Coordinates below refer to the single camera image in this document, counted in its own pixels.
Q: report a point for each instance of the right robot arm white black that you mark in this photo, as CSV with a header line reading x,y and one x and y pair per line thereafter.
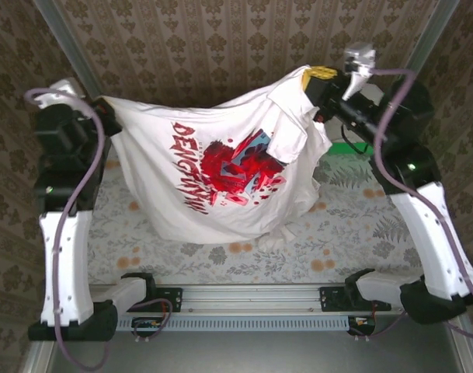
x,y
434,241

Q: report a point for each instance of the floral table cloth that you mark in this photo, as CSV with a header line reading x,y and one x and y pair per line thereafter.
x,y
220,264

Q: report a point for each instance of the aluminium frame post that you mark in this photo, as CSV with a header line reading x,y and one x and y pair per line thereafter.
x,y
65,42
434,33

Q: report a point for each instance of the green plastic basket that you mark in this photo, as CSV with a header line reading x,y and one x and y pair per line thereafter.
x,y
345,148

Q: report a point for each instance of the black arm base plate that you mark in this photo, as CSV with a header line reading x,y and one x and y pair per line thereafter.
x,y
333,299
166,295

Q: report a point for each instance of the aluminium mounting rail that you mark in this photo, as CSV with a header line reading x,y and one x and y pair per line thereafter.
x,y
251,297

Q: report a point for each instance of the aluminium lower frame rail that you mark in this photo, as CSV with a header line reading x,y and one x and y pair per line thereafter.
x,y
465,349
36,359

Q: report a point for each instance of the white t-shirt with red print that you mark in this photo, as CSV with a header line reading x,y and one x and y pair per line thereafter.
x,y
162,155

